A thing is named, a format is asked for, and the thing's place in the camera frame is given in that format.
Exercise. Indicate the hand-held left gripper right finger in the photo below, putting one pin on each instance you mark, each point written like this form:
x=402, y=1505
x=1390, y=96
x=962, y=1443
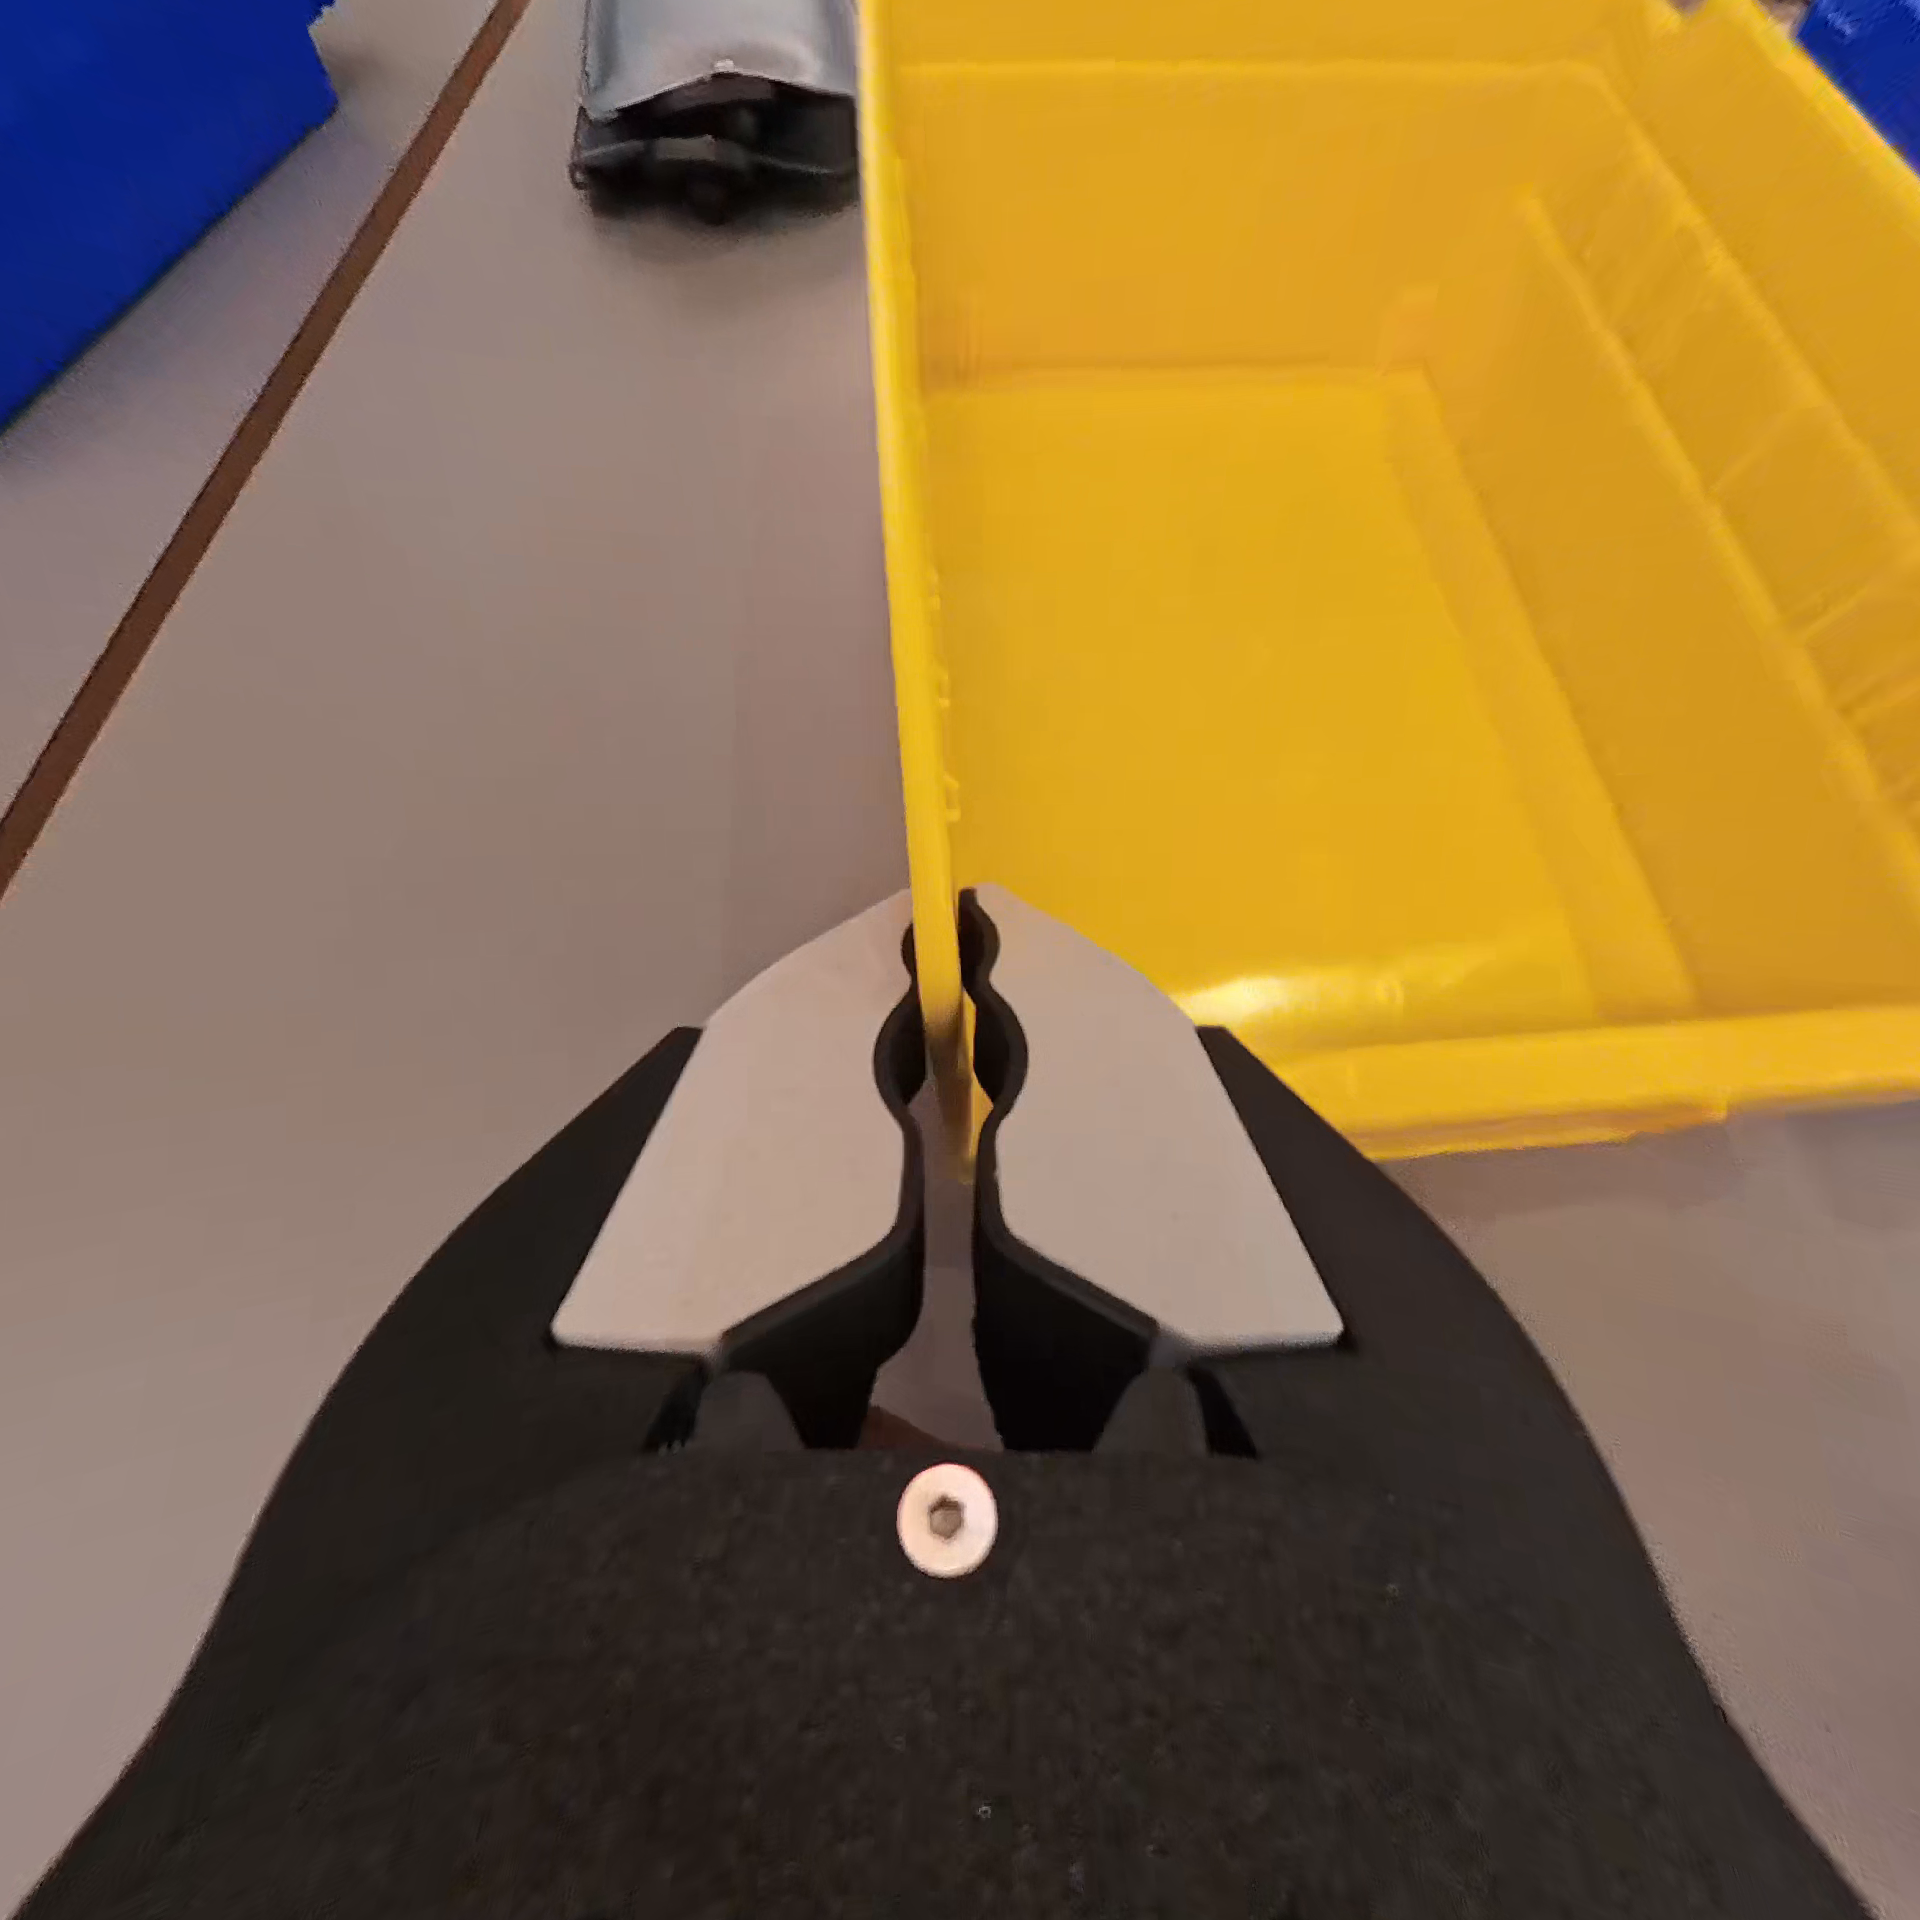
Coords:
x=1153, y=1186

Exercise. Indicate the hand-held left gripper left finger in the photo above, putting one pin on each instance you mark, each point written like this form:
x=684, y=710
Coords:
x=749, y=1186

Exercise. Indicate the yellow plastic bin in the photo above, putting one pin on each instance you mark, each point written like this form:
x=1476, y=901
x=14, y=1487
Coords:
x=1276, y=599

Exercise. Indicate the grey zip pouch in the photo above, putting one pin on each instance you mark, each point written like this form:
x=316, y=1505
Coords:
x=706, y=91

